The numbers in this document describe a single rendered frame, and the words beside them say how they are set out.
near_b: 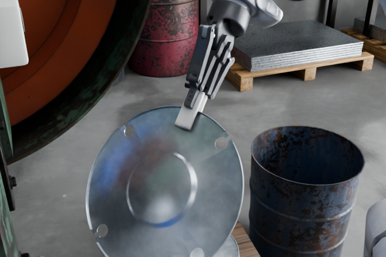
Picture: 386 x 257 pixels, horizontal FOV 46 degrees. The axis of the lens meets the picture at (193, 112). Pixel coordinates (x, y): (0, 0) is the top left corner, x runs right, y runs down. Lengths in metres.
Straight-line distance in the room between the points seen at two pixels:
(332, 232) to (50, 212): 1.27
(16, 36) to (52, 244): 1.85
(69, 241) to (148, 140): 1.35
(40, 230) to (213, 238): 1.55
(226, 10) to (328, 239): 1.19
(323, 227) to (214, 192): 1.05
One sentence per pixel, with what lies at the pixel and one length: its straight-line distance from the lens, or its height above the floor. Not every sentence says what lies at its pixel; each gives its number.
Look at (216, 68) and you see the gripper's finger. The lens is 0.81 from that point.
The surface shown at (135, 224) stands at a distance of 0.78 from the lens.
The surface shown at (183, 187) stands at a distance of 0.75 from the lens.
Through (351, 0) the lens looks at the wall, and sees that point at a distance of 5.11.
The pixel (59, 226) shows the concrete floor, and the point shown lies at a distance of 2.21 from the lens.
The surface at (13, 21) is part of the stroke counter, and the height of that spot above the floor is 1.33.
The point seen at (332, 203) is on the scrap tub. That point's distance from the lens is 1.69.
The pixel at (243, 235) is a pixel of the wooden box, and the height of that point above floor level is 0.35.
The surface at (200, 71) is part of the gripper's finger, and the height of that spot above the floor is 1.12.
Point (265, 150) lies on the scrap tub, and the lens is 1.93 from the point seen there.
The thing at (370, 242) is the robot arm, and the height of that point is 0.78.
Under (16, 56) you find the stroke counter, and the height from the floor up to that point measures 1.30.
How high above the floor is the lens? 1.40
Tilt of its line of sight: 27 degrees down
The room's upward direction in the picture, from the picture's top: straight up
